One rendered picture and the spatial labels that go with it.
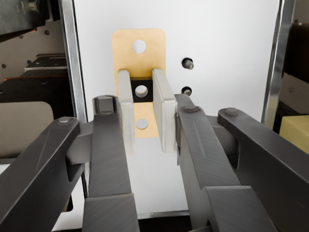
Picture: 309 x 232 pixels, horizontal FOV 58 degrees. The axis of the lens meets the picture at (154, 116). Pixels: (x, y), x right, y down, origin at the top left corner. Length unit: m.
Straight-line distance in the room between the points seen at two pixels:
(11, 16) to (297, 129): 0.28
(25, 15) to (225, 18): 0.18
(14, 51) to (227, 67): 0.44
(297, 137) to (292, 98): 0.41
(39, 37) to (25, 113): 0.29
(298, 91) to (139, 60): 0.56
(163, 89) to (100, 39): 0.14
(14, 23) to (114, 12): 0.08
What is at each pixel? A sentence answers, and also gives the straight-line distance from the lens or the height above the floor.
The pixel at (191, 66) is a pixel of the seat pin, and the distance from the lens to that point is 0.27.
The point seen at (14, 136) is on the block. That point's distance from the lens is 0.35.
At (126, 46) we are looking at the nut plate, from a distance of 0.20.
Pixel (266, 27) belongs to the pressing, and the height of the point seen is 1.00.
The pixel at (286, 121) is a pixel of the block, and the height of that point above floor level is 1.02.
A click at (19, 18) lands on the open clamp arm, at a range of 0.26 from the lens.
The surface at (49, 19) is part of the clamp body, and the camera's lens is 0.46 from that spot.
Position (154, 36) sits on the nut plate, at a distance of 0.20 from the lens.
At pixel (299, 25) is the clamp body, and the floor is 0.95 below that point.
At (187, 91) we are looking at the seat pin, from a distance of 0.29.
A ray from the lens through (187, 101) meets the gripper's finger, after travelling 0.16.
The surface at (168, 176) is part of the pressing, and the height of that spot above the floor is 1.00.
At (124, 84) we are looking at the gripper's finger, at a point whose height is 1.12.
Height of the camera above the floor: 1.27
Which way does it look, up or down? 66 degrees down
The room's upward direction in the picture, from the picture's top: 165 degrees clockwise
